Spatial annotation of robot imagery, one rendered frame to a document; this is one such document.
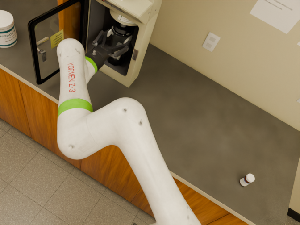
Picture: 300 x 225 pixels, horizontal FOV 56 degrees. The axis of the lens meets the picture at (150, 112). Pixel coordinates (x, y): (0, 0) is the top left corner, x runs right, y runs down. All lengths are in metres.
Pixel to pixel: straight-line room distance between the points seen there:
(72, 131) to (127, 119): 0.17
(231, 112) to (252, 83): 0.22
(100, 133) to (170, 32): 1.11
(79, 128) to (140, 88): 0.83
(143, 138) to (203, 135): 0.81
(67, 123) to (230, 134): 1.03
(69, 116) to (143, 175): 0.28
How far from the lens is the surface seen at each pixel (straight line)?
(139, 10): 1.14
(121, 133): 0.79
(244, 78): 1.80
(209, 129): 1.60
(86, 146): 0.83
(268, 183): 1.65
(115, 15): 1.37
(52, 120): 1.82
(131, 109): 0.78
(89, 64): 1.27
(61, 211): 2.25
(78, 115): 0.88
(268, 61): 1.69
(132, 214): 2.29
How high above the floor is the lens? 2.19
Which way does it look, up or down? 55 degrees down
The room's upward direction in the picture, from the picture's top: 25 degrees clockwise
